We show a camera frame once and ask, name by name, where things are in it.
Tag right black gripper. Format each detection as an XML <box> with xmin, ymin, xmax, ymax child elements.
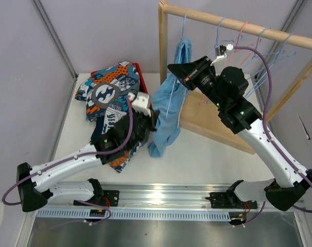
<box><xmin>167</xmin><ymin>57</ymin><xmax>226</xmax><ymax>110</ymax></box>

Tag light blue shorts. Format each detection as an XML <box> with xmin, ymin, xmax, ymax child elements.
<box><xmin>147</xmin><ymin>38</ymin><xmax>193</xmax><ymax>158</ymax></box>

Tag blue hanger of patterned shorts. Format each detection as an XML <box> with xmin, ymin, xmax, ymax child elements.
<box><xmin>206</xmin><ymin>16</ymin><xmax>235</xmax><ymax>59</ymax></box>

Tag colourful patterned shorts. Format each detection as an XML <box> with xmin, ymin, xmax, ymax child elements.
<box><xmin>75</xmin><ymin>61</ymin><xmax>146</xmax><ymax>174</ymax></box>

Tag pink hanger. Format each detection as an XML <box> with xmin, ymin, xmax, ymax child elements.
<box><xmin>198</xmin><ymin>21</ymin><xmax>251</xmax><ymax>106</ymax></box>

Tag blue hanger of grey shorts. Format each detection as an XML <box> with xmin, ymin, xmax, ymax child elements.
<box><xmin>242</xmin><ymin>27</ymin><xmax>272</xmax><ymax>73</ymax></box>

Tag light blue wire hanger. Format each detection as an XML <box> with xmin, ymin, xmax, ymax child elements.
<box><xmin>246</xmin><ymin>32</ymin><xmax>294</xmax><ymax>98</ymax></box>

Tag navy blue shorts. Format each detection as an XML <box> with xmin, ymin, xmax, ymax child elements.
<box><xmin>90</xmin><ymin>116</ymin><xmax>105</xmax><ymax>144</ymax></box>

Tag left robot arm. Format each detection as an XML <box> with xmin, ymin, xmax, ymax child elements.
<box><xmin>16</xmin><ymin>108</ymin><xmax>160</xmax><ymax>213</ymax></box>

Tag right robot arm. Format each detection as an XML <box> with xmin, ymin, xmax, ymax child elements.
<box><xmin>167</xmin><ymin>56</ymin><xmax>312</xmax><ymax>211</ymax></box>

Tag red plastic bin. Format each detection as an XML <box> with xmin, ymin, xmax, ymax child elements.
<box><xmin>90</xmin><ymin>61</ymin><xmax>148</xmax><ymax>93</ymax></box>

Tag wooden clothes rack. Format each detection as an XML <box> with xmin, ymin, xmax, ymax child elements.
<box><xmin>158</xmin><ymin>0</ymin><xmax>312</xmax><ymax>155</ymax></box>

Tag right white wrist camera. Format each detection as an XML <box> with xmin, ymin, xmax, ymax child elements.
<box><xmin>211</xmin><ymin>44</ymin><xmax>234</xmax><ymax>67</ymax></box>

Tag aluminium mounting rail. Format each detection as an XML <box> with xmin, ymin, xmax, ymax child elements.
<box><xmin>42</xmin><ymin>182</ymin><xmax>305</xmax><ymax>212</ymax></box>

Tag right aluminium corner post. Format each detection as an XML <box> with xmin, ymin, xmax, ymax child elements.
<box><xmin>253</xmin><ymin>0</ymin><xmax>308</xmax><ymax>83</ymax></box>

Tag aluminium corner post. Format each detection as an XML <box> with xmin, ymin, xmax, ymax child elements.
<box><xmin>253</xmin><ymin>0</ymin><xmax>308</xmax><ymax>83</ymax></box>
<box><xmin>30</xmin><ymin>0</ymin><xmax>78</xmax><ymax>80</ymax></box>

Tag perforated cable duct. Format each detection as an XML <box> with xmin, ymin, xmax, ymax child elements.
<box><xmin>37</xmin><ymin>208</ymin><xmax>231</xmax><ymax>222</ymax></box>

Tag left aluminium corner post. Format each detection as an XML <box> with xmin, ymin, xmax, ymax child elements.
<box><xmin>30</xmin><ymin>0</ymin><xmax>78</xmax><ymax>80</ymax></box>

